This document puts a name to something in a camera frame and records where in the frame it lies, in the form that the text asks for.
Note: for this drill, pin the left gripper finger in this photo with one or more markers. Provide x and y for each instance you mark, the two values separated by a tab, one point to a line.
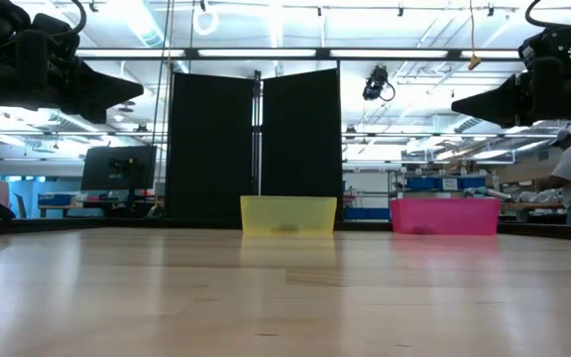
102	94

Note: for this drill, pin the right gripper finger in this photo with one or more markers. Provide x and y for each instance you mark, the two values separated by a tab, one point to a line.
503	101

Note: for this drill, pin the black computer monitor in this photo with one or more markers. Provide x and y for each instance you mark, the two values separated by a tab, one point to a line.
117	168

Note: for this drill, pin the blue shelf bin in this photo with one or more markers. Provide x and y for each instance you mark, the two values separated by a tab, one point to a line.
422	183
473	183

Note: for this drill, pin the grey metal cylinder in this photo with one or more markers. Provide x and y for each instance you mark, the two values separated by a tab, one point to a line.
489	193

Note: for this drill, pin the blue storage box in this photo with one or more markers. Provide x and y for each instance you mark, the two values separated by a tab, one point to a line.
56	199

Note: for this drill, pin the black folding screen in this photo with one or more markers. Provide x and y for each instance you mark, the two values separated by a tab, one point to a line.
216	149

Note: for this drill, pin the red plastic bin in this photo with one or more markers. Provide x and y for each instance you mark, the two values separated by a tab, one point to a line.
444	215

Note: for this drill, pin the blue low bin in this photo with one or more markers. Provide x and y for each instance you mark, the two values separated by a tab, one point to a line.
365	213

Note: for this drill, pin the black overhead crossbar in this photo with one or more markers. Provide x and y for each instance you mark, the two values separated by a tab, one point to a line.
322	53

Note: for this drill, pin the yellow plastic bin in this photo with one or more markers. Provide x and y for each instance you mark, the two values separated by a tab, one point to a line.
288	213

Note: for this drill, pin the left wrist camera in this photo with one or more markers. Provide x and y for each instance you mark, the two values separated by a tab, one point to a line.
57	30

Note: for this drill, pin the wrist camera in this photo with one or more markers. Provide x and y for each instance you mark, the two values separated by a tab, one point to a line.
548	44
57	30

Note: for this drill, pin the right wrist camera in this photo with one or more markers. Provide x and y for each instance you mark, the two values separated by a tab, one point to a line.
548	44

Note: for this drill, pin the black ceiling camera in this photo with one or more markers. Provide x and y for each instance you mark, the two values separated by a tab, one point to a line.
376	82

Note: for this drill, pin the black table frame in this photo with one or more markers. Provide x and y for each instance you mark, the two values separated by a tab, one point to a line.
67	225

